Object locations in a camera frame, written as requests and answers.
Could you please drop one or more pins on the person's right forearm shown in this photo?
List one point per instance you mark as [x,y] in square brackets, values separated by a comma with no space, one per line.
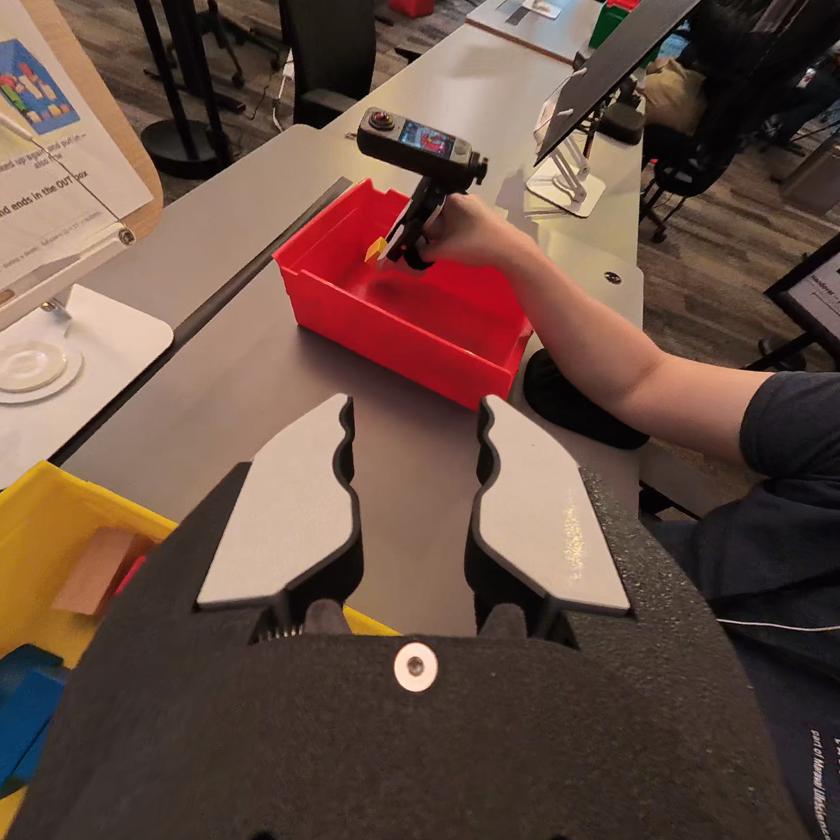
[590,328]

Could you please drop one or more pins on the black table pad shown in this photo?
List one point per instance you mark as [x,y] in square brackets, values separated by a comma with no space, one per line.
[622,124]

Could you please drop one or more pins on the framed marker sign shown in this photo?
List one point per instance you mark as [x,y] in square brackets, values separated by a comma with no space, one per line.
[817,295]

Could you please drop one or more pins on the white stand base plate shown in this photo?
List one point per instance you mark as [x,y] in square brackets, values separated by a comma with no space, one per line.
[118,341]

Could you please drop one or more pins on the green plastic bin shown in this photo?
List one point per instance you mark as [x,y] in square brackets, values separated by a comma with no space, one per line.
[610,26]

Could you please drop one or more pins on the dark display board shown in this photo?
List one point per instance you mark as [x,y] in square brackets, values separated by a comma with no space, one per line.
[610,65]

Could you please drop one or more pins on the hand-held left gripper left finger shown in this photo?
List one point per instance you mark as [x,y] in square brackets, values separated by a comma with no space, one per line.
[285,518]

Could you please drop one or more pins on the clear stand bracket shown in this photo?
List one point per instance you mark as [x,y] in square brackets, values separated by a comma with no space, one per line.
[26,364]

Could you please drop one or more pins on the red wooden cube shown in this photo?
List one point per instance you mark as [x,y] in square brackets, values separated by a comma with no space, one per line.
[131,574]

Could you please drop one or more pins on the natural wooden block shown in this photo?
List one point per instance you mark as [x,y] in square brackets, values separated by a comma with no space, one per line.
[98,571]

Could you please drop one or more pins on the yellow plastic bin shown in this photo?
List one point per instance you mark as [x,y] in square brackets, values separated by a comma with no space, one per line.
[39,525]

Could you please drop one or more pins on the blue rectangular wooden block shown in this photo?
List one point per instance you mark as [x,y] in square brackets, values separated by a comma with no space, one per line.
[26,722]
[26,656]

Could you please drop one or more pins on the person's right hand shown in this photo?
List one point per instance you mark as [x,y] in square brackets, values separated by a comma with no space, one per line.
[472,229]

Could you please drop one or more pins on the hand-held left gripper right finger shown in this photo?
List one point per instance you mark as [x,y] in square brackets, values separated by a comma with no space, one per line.
[548,525]

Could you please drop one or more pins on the black office chair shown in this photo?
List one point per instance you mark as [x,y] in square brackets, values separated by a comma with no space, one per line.
[682,170]
[328,65]

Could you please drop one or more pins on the red plastic bin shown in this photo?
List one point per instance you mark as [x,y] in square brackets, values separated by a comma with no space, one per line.
[394,341]

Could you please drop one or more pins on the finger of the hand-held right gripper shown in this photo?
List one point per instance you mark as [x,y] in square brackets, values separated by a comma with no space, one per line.
[400,233]

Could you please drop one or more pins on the printed instruction sheet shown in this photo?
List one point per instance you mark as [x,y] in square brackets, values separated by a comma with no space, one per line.
[39,184]

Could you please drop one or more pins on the white paper holder bar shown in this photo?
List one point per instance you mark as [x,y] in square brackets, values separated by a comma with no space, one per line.
[65,269]

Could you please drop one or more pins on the black mesh pad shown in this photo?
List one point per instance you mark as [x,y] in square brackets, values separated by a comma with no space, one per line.
[571,407]

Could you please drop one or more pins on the orange wooden block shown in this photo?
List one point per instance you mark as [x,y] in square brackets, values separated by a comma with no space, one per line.
[375,253]

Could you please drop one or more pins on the small red bin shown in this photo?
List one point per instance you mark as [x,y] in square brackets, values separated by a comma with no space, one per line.
[410,6]

